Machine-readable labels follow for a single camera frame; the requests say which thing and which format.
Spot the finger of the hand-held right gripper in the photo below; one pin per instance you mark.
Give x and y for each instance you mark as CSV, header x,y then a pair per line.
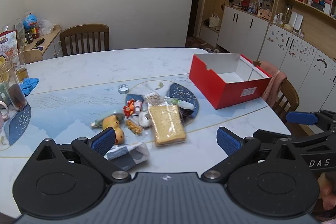
x,y
267,136
302,118

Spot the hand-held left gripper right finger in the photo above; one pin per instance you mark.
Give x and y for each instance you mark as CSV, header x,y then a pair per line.
x,y
227,141

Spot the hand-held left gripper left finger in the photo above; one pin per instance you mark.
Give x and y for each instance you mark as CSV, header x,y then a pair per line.
x,y
103,140

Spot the yellow duck toy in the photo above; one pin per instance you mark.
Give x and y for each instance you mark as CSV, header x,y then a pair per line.
x,y
110,121

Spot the grey white tissue packet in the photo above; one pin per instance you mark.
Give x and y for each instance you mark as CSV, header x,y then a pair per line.
x,y
131,157

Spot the orange snack packet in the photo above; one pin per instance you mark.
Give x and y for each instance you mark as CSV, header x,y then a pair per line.
x,y
134,127

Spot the white round case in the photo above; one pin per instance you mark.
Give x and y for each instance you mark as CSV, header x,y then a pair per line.
x,y
143,119

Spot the small pink tube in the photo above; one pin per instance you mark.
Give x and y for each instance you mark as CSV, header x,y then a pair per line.
x,y
138,107

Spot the dark snack packet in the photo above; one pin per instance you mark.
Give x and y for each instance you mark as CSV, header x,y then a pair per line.
x,y
187,115

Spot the metal jar lid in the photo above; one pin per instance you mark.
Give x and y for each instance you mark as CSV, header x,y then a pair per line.
x,y
124,89

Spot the white plastic bottle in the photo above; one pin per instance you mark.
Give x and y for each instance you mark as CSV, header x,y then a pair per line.
x,y
183,104

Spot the red cardboard box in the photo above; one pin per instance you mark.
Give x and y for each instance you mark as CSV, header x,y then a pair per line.
x,y
210,85

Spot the bagged sliced bread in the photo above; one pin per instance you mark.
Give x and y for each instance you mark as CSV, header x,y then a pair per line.
x,y
166,124

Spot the cotton swab packet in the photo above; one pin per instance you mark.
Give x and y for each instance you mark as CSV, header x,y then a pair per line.
x,y
151,96

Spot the person's right hand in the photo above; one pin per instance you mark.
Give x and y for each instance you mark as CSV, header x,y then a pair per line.
x,y
328,192

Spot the wooden dining chair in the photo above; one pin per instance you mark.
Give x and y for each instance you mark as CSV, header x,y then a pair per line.
x,y
288,98
84,29

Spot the pink towel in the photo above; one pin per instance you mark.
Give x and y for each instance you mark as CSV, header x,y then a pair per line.
x,y
273,82

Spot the sticker covered white cabinet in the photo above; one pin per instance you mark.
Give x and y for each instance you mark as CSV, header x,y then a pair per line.
x,y
296,61

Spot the white slipper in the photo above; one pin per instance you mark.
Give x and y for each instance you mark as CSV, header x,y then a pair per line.
x,y
218,51
209,50

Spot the wooden open shelf unit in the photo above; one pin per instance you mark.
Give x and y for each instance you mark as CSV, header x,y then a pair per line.
x,y
312,26

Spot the blue cloth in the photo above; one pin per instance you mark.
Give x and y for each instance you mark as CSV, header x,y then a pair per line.
x,y
29,85

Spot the tall glass jar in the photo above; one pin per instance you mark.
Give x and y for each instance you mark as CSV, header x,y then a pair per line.
x,y
17,98

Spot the patterned door mat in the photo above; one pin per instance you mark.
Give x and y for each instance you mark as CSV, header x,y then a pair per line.
x,y
197,42

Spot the pink white mug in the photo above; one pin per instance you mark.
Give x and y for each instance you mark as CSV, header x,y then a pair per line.
x,y
3,115

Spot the clear drinking glass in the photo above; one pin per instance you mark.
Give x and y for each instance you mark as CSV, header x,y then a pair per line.
x,y
22,73

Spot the white low bench cabinet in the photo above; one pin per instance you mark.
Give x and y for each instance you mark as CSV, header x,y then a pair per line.
x,y
210,36

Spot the white lower cabinet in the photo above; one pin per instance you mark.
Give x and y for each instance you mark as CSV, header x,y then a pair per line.
x,y
236,29

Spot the light wooden child chair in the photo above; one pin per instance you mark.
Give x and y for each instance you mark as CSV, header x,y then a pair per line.
x,y
32,56

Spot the wooden box with holes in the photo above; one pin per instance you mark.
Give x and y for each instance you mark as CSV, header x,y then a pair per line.
x,y
264,14

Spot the wooden sideboard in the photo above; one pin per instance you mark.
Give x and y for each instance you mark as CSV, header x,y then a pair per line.
x,y
48,41

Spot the black yellow screwdriver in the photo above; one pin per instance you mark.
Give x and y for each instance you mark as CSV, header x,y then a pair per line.
x,y
39,42

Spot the white tote bag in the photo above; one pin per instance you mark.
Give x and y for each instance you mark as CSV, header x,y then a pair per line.
x,y
214,21

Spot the clear plastic bag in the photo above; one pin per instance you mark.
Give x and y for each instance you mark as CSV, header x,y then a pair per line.
x,y
46,27

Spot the red teapot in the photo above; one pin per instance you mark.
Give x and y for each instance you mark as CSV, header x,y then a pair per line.
x,y
245,3

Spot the red lidded sauce jar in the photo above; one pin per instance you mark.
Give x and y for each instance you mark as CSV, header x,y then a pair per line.
x,y
34,32

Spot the yellow container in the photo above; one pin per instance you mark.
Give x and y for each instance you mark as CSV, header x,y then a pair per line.
x,y
3,60

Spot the printed red carton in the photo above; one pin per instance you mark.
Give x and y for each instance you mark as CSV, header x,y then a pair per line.
x,y
9,43

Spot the blue globe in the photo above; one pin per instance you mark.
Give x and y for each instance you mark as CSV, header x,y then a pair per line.
x,y
30,22

